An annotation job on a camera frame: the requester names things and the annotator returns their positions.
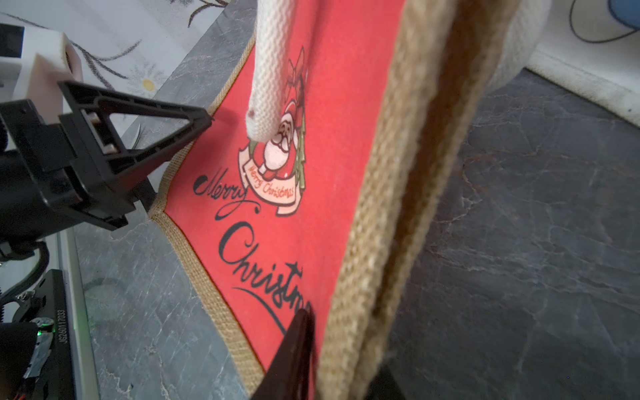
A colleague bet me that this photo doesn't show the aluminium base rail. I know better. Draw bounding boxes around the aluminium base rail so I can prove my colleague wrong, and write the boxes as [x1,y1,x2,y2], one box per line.
[56,228,100,400]

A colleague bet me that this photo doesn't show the white Doraemon canvas bag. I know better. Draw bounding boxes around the white Doraemon canvas bag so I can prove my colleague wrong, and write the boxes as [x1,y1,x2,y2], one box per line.
[527,0,639,127]

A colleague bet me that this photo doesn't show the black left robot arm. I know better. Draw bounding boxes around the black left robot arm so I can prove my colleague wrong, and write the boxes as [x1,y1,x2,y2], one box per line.
[1,81,213,399]

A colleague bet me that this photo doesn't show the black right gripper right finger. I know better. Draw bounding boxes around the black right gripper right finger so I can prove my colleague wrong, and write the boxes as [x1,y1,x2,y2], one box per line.
[364,365,406,400]

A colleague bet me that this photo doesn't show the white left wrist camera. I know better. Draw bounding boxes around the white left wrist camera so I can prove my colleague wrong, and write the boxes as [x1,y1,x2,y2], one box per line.
[1,23,83,124]

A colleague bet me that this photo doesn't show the red Christmas jute bag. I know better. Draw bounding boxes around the red Christmas jute bag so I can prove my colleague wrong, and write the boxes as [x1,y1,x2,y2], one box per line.
[148,0,553,400]

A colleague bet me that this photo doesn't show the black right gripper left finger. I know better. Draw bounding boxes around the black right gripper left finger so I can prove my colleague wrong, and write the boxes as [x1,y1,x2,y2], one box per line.
[251,308,315,400]

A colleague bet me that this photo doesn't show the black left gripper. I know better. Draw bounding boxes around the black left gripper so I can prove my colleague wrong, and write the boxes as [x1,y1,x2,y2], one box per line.
[1,81,213,245]

